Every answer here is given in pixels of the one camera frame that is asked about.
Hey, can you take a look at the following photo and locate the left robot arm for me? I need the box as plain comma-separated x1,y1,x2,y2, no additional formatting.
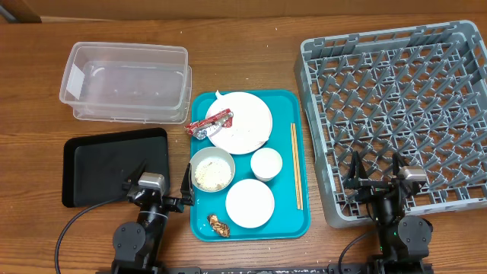
110,162,195,273

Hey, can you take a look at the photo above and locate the grey dishwasher rack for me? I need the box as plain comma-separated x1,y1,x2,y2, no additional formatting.
295,21,486,228

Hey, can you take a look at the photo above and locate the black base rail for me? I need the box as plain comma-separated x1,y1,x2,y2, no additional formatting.
94,263,434,274

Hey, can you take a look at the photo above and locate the large white plate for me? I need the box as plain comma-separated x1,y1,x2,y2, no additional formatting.
206,91,272,155

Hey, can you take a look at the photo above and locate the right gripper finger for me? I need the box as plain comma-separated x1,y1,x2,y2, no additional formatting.
346,151,368,183
392,152,409,179

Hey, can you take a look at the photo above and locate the brown food scrap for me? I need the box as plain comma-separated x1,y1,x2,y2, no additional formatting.
207,214,230,237

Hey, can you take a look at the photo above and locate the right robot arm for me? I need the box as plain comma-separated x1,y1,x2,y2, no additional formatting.
337,151,433,273

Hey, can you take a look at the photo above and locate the grey bowl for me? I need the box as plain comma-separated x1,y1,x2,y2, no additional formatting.
190,147,236,193

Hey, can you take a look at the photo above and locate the red foil snack wrapper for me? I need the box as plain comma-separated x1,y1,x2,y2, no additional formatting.
185,109,234,140

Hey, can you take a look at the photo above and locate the clear plastic waste bin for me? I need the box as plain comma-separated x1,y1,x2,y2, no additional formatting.
59,42,192,124

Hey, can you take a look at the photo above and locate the teal plastic serving tray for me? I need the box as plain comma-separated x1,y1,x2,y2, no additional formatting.
190,90,311,242

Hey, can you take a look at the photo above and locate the small white bowl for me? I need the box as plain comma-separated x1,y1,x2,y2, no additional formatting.
225,179,275,228

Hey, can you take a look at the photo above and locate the wooden chopstick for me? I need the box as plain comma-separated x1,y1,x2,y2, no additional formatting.
290,122,302,211
292,122,304,211

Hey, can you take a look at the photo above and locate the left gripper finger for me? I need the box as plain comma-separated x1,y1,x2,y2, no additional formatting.
180,163,195,206
122,159,147,186

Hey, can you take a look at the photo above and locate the white cup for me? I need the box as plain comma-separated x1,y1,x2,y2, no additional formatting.
250,148,283,182

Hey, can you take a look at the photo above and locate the black plastic tray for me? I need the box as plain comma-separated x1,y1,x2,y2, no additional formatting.
62,128,170,208

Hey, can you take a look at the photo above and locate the cooked rice pile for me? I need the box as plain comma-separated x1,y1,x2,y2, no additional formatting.
194,158,232,192

